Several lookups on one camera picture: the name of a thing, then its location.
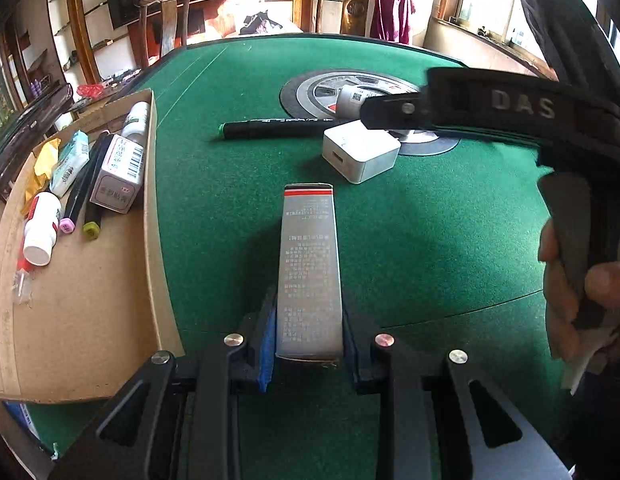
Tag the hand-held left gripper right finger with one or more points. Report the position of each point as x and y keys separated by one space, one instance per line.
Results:
x=355 y=360

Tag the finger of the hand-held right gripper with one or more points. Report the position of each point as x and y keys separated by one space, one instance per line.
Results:
x=394 y=109

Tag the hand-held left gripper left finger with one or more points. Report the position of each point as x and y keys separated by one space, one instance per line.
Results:
x=267 y=360

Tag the small grey-white bottle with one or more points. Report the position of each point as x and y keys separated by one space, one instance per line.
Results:
x=355 y=100

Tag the grey carton with red stripe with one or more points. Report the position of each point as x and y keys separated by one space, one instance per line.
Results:
x=310 y=270

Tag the shallow cardboard box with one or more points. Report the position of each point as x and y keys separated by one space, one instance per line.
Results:
x=90 y=310

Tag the small carton with barcode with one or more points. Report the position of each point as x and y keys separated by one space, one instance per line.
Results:
x=117 y=175

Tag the black marker with pink caps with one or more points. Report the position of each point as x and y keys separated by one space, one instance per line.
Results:
x=75 y=195

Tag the person's right hand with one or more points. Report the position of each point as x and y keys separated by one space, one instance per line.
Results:
x=559 y=310

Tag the white charger block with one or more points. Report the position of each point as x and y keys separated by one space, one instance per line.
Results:
x=360 y=150

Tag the round table control panel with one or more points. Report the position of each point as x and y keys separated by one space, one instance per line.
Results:
x=310 y=92

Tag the dark red cloth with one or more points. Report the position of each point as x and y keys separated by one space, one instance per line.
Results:
x=392 y=10

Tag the wooden chair with carved back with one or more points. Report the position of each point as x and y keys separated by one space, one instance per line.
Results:
x=350 y=10

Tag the black marker with green cap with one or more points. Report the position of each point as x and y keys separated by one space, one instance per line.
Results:
x=270 y=129

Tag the wooden framed window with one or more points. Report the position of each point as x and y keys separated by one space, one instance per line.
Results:
x=482 y=0

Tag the green mahjong table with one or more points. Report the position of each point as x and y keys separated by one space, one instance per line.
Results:
x=439 y=235

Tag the black cloth pile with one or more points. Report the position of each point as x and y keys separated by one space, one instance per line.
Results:
x=260 y=21

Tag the black marker with yellow-green cap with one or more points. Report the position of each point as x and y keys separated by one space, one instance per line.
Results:
x=91 y=227

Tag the white bottle with red label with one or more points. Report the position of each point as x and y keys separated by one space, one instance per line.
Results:
x=40 y=240

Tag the small clear tube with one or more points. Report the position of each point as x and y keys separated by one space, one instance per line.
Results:
x=22 y=280

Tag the white bottle with green label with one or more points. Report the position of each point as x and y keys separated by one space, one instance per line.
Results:
x=135 y=122

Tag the light green tissue packet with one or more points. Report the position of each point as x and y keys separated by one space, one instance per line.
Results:
x=70 y=165

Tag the yellow packet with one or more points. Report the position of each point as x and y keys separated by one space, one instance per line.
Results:
x=45 y=157

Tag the red plastic bag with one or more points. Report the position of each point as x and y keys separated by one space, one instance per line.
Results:
x=92 y=91

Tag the folded mahjong table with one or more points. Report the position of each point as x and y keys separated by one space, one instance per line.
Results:
x=30 y=120

